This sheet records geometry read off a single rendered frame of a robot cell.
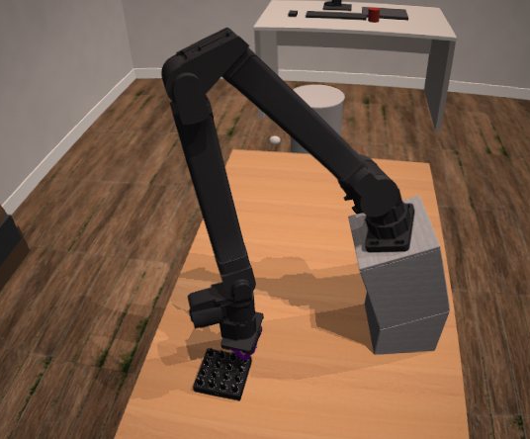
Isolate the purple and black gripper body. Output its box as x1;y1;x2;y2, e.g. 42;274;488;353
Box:
221;311;264;354

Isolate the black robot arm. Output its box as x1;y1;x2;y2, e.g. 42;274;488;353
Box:
161;28;414;340

